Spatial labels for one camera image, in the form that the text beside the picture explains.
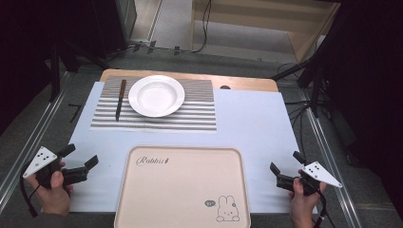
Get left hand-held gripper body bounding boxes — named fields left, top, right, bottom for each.
left=22, top=145, right=90, bottom=190

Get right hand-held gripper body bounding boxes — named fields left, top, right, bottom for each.
left=276, top=161, right=343, bottom=197

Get person's left hand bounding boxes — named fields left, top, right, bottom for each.
left=25, top=161, right=74, bottom=217

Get person's right hand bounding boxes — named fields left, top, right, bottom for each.
left=288, top=169, right=328, bottom=228

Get white table sheet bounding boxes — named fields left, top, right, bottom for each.
left=67, top=81, right=318, bottom=215

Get dark brown chopsticks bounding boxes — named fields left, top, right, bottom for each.
left=115, top=79, right=127, bottom=123

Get black tripod stand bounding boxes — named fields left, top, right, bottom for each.
left=270, top=37, right=336, bottom=119
left=47, top=39, right=110, bottom=103

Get wooden table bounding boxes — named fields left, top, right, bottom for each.
left=99, top=68, right=279, bottom=93

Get white deep plate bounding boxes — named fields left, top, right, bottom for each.
left=127, top=74, right=186, bottom=119

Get beige tray with rabbit print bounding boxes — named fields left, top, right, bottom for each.
left=113, top=145, right=252, bottom=228

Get grey striped placemat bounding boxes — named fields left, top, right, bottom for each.
left=89, top=75, right=218, bottom=132

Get dark cabinet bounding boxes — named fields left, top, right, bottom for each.
left=90, top=0, right=139, bottom=60

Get light wooden shelf unit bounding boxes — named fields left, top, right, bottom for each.
left=189, top=0, right=342, bottom=64

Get metal floor rail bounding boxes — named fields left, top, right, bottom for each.
left=0, top=71, right=71, bottom=207
left=297, top=87, right=363, bottom=228

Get black floor cables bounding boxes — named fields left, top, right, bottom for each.
left=283, top=100, right=319, bottom=155

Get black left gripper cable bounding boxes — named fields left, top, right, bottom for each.
left=19, top=161, right=42, bottom=219

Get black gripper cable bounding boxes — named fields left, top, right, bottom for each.
left=311, top=189, right=337, bottom=228
left=19, top=161, right=42, bottom=219

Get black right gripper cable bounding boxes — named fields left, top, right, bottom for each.
left=311, top=189, right=337, bottom=228

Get black hanging cable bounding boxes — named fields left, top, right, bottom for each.
left=191, top=0, right=213, bottom=54

